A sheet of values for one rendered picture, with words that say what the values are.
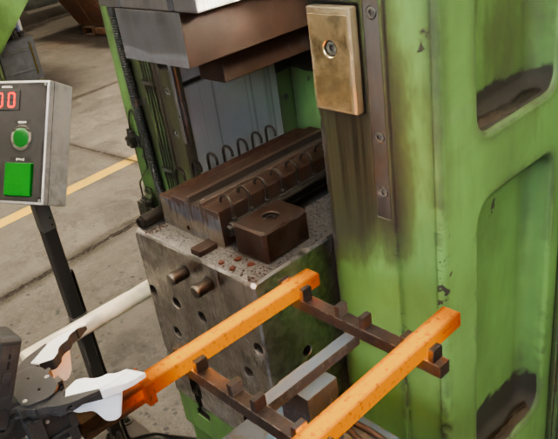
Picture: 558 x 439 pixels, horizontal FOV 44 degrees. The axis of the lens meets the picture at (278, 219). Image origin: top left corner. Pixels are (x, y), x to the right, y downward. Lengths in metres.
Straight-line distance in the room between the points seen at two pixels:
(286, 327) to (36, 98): 0.77
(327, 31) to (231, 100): 0.55
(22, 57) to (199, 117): 5.20
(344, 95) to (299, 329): 0.47
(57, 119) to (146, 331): 1.32
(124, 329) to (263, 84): 1.44
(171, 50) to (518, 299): 0.92
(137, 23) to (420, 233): 0.62
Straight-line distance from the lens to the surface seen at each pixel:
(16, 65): 6.68
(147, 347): 2.68
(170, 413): 2.38
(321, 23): 1.11
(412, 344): 0.94
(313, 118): 1.73
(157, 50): 1.27
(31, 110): 1.65
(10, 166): 1.66
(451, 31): 1.04
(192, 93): 1.54
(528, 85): 1.37
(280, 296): 1.05
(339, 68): 1.11
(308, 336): 1.37
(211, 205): 1.33
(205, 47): 1.22
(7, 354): 0.82
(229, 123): 1.62
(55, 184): 1.63
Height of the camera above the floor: 1.57
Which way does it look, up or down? 28 degrees down
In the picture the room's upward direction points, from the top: 9 degrees counter-clockwise
